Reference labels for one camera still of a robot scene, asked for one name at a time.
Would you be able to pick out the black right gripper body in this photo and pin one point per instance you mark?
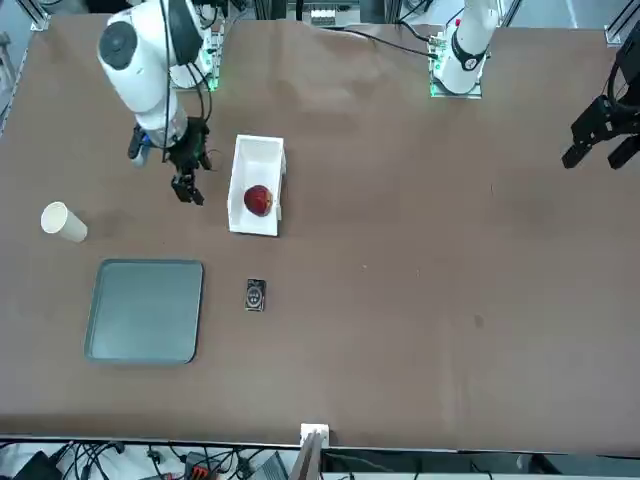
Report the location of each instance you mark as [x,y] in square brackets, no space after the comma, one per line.
[190,147]

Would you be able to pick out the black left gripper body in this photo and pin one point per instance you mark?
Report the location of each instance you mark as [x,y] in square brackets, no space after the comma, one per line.
[605,122]

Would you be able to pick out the red apple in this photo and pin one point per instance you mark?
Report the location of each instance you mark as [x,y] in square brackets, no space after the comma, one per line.
[259,200]

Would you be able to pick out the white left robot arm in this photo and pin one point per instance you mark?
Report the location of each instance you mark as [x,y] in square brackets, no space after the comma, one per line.
[467,50]

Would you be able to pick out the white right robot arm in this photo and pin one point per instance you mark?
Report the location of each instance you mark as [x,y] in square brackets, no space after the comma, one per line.
[135,80]

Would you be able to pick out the white plastic box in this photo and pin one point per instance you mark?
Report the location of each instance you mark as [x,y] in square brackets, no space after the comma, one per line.
[255,160]

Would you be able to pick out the gray tray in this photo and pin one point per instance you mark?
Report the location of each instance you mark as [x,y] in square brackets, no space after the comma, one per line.
[145,310]

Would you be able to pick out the white paper cup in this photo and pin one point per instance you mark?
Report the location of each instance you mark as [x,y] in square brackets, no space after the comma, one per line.
[62,222]

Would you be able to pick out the orange gray power strip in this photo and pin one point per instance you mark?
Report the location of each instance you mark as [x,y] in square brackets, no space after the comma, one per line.
[197,472]

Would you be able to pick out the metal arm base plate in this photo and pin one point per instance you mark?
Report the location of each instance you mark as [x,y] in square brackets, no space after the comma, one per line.
[475,92]
[216,85]

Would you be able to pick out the aluminium frame rail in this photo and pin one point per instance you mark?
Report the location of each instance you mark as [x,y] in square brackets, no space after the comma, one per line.
[40,17]
[617,30]

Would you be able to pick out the white table edge bracket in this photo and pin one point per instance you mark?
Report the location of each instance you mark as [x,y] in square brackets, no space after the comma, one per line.
[322,430]

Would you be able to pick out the aluminium camera post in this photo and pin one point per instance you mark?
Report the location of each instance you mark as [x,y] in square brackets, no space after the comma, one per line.
[307,460]

